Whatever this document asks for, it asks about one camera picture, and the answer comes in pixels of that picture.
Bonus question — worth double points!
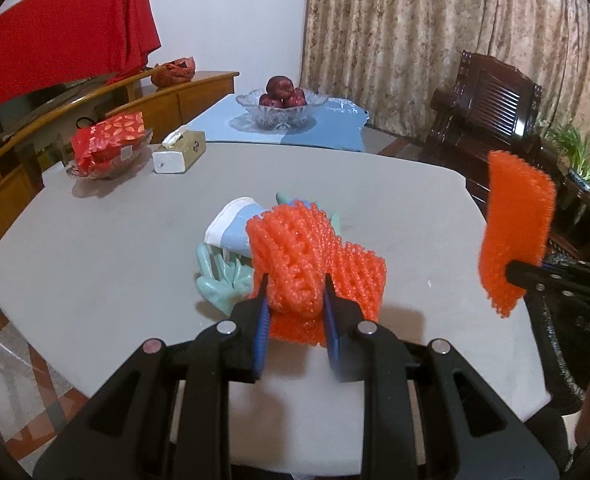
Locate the glass fruit bowl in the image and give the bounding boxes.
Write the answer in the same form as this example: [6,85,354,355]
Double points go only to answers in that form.
[235,89,330,130]

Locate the beige patterned curtain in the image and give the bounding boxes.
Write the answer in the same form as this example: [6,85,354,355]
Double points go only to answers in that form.
[301,0,590,138]

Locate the orange foam net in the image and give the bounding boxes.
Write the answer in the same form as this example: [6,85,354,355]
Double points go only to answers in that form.
[246,200,387,346]
[478,151,556,318]

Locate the black trash bin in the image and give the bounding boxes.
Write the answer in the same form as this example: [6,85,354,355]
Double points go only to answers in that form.
[522,253,590,416]

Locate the orange red bag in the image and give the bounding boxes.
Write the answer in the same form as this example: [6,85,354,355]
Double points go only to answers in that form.
[150,58,196,88]

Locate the dark wooden armchair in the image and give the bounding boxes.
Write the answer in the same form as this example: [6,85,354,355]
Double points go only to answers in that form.
[419,49,566,212]

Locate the wooden tv cabinet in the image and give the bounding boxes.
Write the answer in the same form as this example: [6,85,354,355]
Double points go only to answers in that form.
[0,67,238,321]

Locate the glass plate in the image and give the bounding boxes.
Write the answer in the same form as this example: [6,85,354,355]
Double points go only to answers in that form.
[66,129,153,180]

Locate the tissue box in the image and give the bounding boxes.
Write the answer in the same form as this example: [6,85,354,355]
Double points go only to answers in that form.
[153,127,206,174]

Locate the light blue tablecloth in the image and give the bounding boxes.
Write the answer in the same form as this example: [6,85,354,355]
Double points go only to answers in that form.
[182,94,371,153]

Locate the red cloth cover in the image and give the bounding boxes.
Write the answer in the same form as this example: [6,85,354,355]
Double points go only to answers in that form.
[0,0,160,105]

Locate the red snack bag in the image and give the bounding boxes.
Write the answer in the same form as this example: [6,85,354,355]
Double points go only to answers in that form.
[70,112,147,162]

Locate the red apples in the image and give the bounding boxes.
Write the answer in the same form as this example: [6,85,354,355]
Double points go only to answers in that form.
[259,76,307,108]

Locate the green potted plant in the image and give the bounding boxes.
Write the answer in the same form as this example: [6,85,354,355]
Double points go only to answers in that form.
[543,120,590,185]

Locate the blue white paper cup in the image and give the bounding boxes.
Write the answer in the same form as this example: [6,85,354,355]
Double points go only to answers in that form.
[204,197,266,258]

